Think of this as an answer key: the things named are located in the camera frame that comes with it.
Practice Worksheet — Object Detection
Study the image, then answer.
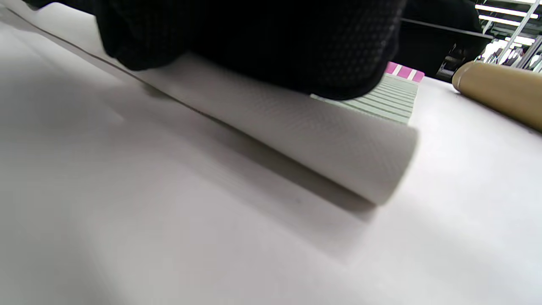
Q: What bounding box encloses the person's right hand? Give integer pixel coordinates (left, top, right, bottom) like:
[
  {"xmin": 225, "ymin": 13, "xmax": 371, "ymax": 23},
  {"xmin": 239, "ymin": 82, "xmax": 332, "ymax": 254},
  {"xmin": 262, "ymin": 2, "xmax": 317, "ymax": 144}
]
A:
[{"xmin": 23, "ymin": 0, "xmax": 407, "ymax": 101}]

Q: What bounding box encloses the green striped mouse pad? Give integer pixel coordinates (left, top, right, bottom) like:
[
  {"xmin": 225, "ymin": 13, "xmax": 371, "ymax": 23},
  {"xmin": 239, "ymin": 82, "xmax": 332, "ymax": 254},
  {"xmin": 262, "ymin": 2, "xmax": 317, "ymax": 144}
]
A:
[{"xmin": 0, "ymin": 0, "xmax": 425, "ymax": 207}]

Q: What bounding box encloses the brown cardboard mailing tube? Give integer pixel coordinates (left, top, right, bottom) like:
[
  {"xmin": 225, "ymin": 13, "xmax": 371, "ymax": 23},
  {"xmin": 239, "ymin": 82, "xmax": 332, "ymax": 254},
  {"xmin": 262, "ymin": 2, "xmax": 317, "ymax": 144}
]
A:
[{"xmin": 451, "ymin": 61, "xmax": 542, "ymax": 133}]

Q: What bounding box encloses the black mesh office chair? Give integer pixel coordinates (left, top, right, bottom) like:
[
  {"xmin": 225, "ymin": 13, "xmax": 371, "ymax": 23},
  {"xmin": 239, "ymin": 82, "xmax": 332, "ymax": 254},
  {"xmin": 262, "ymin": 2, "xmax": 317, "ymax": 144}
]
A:
[{"xmin": 392, "ymin": 0, "xmax": 495, "ymax": 82}]

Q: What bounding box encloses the white ceiling strip light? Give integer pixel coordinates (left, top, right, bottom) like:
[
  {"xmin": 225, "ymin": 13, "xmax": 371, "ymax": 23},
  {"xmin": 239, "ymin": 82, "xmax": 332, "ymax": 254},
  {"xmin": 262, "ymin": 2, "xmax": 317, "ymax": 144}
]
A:
[
  {"xmin": 474, "ymin": 4, "xmax": 539, "ymax": 19},
  {"xmin": 478, "ymin": 15, "xmax": 520, "ymax": 27}
]

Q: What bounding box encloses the grey metal frame post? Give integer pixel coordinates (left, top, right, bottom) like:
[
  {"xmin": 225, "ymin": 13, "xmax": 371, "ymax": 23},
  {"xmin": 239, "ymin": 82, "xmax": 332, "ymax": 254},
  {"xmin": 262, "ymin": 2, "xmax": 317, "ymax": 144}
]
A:
[{"xmin": 495, "ymin": 0, "xmax": 542, "ymax": 64}]

